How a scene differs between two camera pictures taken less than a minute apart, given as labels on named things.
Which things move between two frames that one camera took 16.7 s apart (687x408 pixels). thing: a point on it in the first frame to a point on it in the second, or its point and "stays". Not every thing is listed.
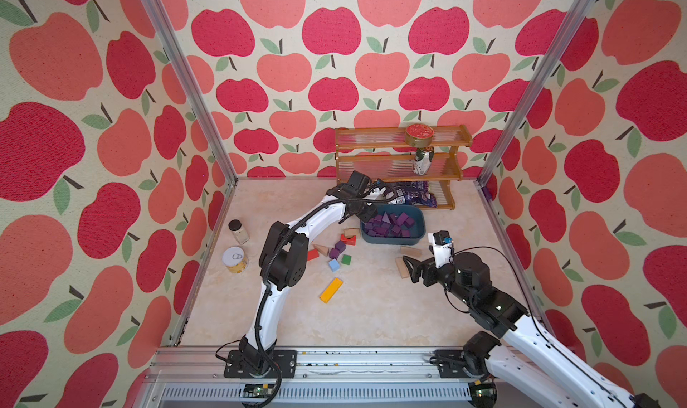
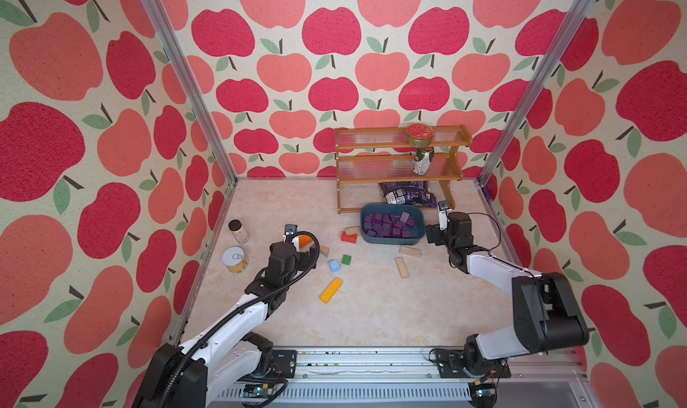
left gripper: (371, 212) to (304, 258)
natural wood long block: (402, 267) stays
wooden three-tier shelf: (380, 155) stays
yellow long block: (330, 290) stays
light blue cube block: (334, 265) stays
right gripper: (428, 266) to (434, 233)
